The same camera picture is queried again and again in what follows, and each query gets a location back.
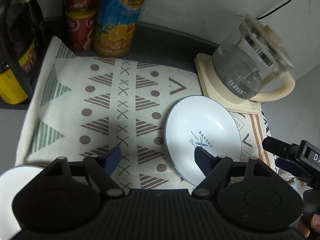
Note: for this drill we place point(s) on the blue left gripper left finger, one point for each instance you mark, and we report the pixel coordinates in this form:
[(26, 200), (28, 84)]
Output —
[(111, 160)]

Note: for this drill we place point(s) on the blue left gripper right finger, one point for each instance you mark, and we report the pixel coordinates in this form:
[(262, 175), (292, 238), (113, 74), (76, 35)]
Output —
[(204, 160)]

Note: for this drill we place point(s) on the white plate Bakery print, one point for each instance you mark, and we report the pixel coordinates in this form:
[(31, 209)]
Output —
[(198, 121)]

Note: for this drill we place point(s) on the right hand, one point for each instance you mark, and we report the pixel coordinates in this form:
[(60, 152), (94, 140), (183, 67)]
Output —
[(314, 224)]

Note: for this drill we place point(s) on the patterned table cloth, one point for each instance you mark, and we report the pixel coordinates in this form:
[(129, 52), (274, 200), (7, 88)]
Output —
[(84, 106)]

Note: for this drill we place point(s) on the cream kettle base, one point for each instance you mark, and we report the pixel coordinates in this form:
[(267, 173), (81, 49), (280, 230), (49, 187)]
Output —
[(213, 88)]

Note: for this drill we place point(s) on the glass electric kettle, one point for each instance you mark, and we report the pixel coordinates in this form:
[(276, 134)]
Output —
[(253, 64)]

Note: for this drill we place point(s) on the soy sauce bottle yellow label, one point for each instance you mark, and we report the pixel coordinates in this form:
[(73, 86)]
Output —
[(11, 91)]

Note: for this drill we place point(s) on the lower red drink can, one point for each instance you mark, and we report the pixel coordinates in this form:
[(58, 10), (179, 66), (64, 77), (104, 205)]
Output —
[(81, 30)]

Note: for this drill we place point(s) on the black metal shelf rack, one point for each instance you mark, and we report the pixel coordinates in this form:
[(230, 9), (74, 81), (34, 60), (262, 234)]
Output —
[(25, 24)]

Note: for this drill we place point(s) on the orange juice bottle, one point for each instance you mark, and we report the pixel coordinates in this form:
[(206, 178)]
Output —
[(116, 24)]

